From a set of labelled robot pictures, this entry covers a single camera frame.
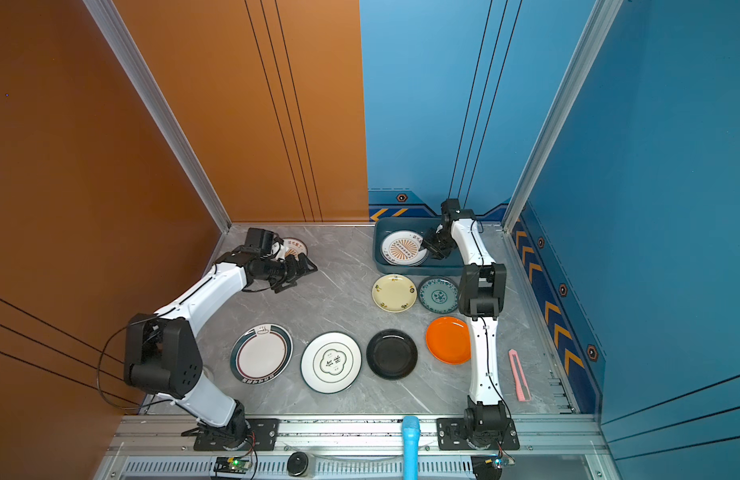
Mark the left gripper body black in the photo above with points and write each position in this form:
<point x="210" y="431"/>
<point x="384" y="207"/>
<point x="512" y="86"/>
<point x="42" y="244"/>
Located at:
<point x="275" y="271"/>

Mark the aluminium front rail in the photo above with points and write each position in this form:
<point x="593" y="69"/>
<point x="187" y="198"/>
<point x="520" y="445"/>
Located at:
<point x="360" y="447"/>

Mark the right circuit board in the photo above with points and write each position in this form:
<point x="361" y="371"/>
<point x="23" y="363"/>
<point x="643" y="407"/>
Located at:
<point x="501" y="461"/>

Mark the orange plate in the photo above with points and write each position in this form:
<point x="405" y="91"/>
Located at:
<point x="448" y="340"/>

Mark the large white flower plate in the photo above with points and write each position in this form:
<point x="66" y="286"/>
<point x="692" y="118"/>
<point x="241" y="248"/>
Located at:
<point x="331" y="363"/>

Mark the teal plastic bin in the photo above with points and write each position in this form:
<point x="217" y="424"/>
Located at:
<point x="450" y="266"/>

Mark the cream yellow plate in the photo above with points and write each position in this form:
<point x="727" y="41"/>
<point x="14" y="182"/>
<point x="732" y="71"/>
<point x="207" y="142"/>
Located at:
<point x="394" y="293"/>

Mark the circuit board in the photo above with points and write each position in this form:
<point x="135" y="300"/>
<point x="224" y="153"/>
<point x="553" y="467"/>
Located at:
<point x="233" y="467"/>
<point x="501" y="461"/>

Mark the sunburst plate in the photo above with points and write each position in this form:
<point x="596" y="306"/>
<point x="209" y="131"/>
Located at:
<point x="292" y="247"/>
<point x="404" y="248"/>

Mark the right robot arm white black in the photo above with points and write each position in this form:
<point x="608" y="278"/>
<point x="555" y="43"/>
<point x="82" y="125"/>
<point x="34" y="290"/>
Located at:
<point x="481" y="297"/>

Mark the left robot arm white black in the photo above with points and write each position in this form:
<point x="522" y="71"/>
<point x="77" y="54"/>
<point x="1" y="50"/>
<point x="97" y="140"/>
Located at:
<point x="162" y="357"/>

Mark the black round knob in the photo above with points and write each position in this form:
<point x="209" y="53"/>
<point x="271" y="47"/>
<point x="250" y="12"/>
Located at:
<point x="299" y="465"/>

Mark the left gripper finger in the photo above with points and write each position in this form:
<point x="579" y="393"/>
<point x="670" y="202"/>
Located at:
<point x="283" y="284"/>
<point x="305" y="265"/>

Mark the left circuit board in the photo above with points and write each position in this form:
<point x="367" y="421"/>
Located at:
<point x="233" y="467"/>

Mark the teal patterned plate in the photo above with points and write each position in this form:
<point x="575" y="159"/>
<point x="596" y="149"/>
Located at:
<point x="438" y="294"/>

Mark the black plate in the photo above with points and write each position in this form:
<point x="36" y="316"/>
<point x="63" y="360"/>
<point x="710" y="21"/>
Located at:
<point x="392" y="354"/>

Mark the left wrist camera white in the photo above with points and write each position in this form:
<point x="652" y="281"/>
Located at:
<point x="278" y="249"/>

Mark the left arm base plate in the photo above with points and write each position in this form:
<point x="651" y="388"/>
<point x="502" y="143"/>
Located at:
<point x="259" y="433"/>

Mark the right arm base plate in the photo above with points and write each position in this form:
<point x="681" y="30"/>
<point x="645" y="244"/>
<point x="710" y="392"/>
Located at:
<point x="452" y="434"/>

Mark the blue cylinder handle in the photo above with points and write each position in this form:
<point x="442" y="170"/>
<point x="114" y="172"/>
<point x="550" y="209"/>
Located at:
<point x="411" y="432"/>

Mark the white plate dark rim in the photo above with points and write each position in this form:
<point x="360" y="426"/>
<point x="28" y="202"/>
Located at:
<point x="261" y="354"/>

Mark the pink flat tool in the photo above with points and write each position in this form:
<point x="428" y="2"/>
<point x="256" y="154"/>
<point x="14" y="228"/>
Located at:
<point x="520" y="381"/>

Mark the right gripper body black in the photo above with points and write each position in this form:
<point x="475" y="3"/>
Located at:
<point x="439" y="243"/>

